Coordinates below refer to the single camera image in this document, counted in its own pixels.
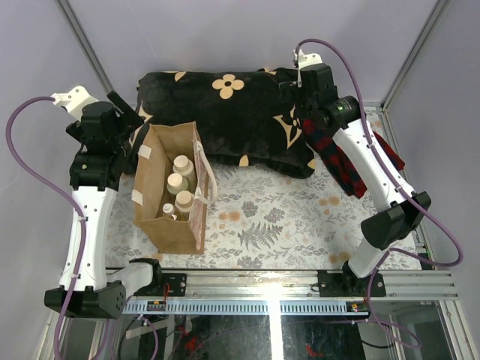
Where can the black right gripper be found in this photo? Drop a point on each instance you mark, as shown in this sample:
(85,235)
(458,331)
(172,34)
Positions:
(290,92)

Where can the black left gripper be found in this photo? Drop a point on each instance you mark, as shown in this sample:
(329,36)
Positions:
(128,119)

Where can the beige bottle wooden cap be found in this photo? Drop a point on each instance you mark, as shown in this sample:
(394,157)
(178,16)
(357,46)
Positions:
(185,167)

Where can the brown jute canvas bag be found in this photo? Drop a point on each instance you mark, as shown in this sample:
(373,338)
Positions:
(161,145)

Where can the green bottle wooden cap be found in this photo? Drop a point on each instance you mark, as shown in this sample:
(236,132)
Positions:
(176,183)

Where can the cream bottle wooden cap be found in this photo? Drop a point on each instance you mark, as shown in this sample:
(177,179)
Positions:
(184,201)

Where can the yellow liquid bottle white cap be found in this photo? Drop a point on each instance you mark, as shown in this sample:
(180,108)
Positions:
(169,211)

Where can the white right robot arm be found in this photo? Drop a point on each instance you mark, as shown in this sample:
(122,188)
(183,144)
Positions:
(398,206)

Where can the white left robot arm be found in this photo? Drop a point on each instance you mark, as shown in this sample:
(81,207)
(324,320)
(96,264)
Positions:
(85,289)

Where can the red black plaid cloth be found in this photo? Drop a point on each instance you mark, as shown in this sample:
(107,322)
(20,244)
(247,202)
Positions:
(334,159)

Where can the black floral blanket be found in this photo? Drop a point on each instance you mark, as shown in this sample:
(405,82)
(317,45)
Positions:
(239,116)

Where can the floral patterned table mat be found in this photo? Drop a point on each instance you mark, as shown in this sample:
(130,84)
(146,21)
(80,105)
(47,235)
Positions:
(261,220)

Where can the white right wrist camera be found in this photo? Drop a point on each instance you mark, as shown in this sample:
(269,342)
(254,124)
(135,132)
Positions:
(305,62)

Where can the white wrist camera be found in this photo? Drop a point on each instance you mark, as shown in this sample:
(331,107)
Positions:
(74,101)
(305,62)

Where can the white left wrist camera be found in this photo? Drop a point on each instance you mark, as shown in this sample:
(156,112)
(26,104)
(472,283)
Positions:
(74,101)

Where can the aluminium mounting rail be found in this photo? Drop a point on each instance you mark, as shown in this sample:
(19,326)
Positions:
(403,285)

